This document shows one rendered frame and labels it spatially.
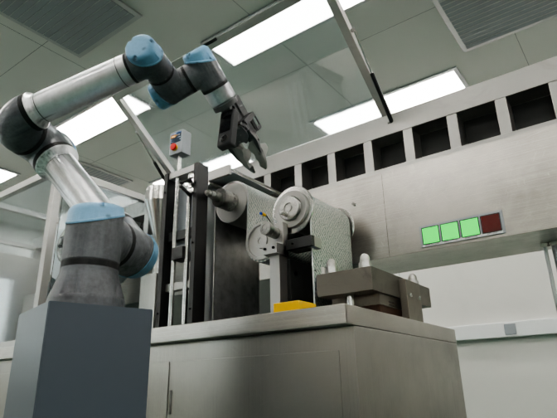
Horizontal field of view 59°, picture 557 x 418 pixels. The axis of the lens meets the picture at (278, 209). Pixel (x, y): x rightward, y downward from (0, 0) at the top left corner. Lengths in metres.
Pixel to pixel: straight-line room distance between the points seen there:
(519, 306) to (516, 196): 2.38
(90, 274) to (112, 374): 0.20
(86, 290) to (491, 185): 1.15
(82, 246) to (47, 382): 0.27
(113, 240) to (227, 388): 0.42
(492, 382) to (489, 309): 0.50
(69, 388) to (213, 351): 0.38
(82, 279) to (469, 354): 3.28
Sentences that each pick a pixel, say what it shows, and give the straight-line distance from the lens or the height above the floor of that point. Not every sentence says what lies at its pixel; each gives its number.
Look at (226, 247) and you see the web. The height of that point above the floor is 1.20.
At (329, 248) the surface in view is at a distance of 1.51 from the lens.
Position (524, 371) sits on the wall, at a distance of 3.89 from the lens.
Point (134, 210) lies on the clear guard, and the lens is 2.34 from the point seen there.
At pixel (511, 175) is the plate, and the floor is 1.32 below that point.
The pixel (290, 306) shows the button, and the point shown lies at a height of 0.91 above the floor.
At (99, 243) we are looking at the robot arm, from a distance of 1.07.
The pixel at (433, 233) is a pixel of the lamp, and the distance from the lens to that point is 1.62.
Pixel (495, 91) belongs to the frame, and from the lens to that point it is 1.73.
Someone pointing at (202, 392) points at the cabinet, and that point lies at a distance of 1.25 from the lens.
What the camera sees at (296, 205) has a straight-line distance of 1.46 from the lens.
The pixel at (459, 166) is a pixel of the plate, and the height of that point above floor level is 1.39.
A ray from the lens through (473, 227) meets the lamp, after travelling 1.58.
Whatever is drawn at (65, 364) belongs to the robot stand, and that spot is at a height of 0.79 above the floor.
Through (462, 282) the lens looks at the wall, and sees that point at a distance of 4.03.
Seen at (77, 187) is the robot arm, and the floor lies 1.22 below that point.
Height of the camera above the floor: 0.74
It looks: 20 degrees up
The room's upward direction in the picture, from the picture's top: 1 degrees counter-clockwise
